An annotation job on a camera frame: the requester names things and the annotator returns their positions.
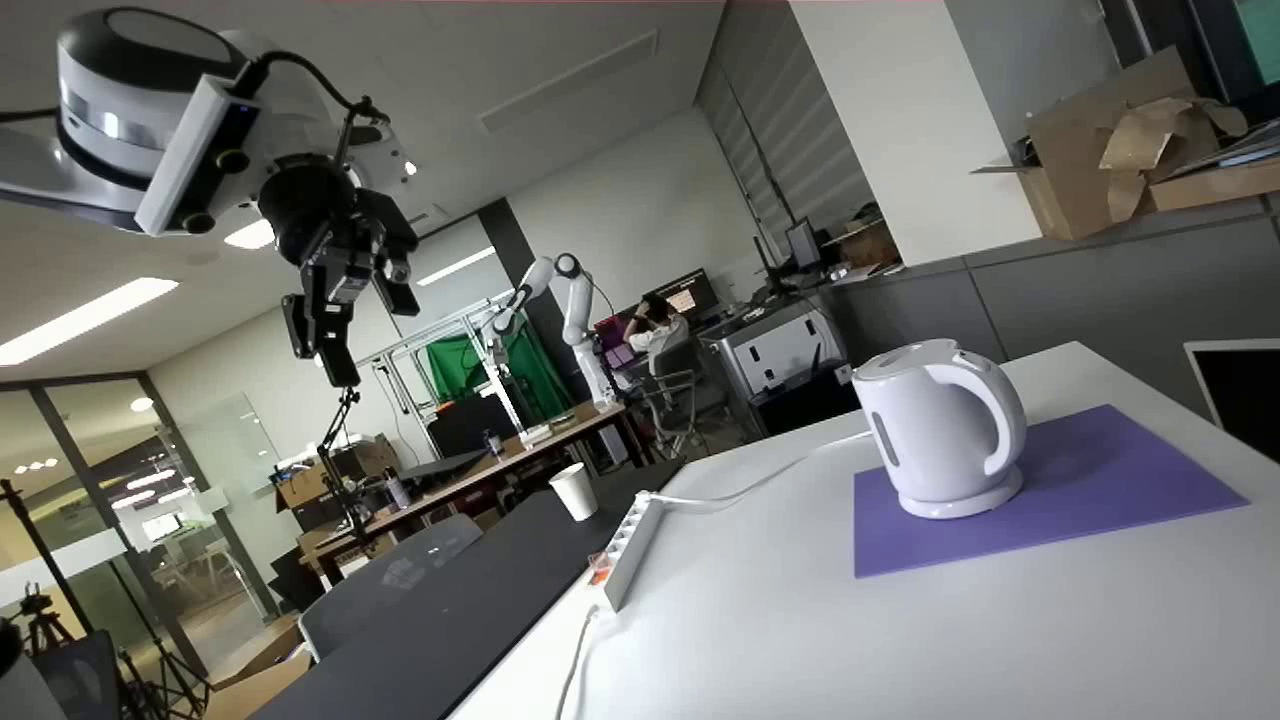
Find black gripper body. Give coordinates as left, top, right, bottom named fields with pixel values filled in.
left=257, top=156, right=420, bottom=344

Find white power strip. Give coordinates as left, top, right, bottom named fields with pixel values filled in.
left=587, top=494, right=664, bottom=612

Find purple mat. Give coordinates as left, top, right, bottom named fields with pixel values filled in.
left=850, top=403, right=1242, bottom=578

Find white paper cup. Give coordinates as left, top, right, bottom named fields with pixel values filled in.
left=552, top=466, right=598, bottom=525

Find wooden desk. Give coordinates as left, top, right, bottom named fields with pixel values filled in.
left=300, top=403, right=651, bottom=578

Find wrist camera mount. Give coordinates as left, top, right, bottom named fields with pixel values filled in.
left=133, top=74, right=413, bottom=238

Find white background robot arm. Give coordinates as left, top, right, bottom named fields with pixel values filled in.
left=493, top=252, right=620, bottom=414

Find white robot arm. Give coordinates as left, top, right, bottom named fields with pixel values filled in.
left=0, top=3, right=420, bottom=396

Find white electric kettle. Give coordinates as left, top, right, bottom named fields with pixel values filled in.
left=850, top=341, right=1029, bottom=520

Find black camera tripod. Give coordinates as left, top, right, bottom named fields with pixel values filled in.
left=0, top=479, right=210, bottom=720

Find grey cabinet with handles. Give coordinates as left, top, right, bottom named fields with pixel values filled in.
left=724, top=312, right=845, bottom=401

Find white power strip cable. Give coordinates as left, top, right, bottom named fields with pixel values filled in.
left=552, top=606, right=613, bottom=720

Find white kettle cable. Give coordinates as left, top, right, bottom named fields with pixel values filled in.
left=657, top=434, right=870, bottom=512

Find cardboard box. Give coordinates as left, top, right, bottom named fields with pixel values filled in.
left=983, top=50, right=1280, bottom=241

